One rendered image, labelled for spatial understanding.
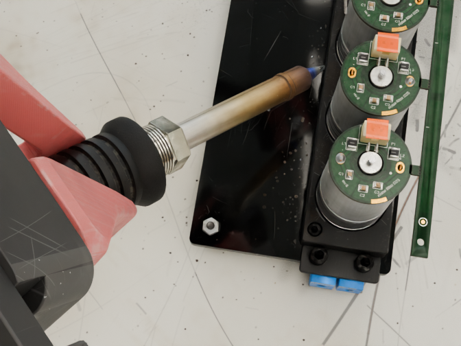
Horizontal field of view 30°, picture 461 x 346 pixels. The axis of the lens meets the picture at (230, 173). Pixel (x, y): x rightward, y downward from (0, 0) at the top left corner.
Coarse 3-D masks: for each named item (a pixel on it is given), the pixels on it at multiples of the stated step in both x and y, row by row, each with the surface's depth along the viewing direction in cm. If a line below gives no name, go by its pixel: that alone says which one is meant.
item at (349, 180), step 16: (352, 128) 26; (336, 144) 26; (352, 144) 26; (400, 144) 26; (352, 160) 26; (384, 160) 26; (400, 160) 26; (336, 176) 26; (352, 176) 26; (368, 176) 26; (384, 176) 26; (400, 176) 26; (352, 192) 26; (368, 192) 26; (384, 192) 26; (400, 192) 26
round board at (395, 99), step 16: (368, 48) 27; (352, 64) 27; (368, 64) 27; (384, 64) 27; (400, 64) 27; (416, 64) 27; (352, 80) 27; (368, 80) 27; (400, 80) 27; (416, 80) 27; (352, 96) 26; (368, 96) 26; (384, 96) 26; (400, 96) 26; (416, 96) 26; (368, 112) 26; (384, 112) 26; (400, 112) 26
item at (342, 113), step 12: (372, 72) 27; (372, 84) 27; (384, 84) 26; (336, 96) 28; (336, 108) 28; (348, 108) 27; (336, 120) 29; (348, 120) 28; (360, 120) 27; (396, 120) 27; (336, 132) 30
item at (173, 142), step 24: (288, 72) 26; (240, 96) 25; (264, 96) 25; (288, 96) 26; (168, 120) 23; (192, 120) 24; (216, 120) 24; (240, 120) 25; (168, 144) 23; (192, 144) 24; (168, 168) 23
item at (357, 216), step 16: (320, 192) 29; (336, 192) 26; (320, 208) 30; (336, 208) 28; (352, 208) 27; (368, 208) 26; (384, 208) 27; (336, 224) 29; (352, 224) 29; (368, 224) 29
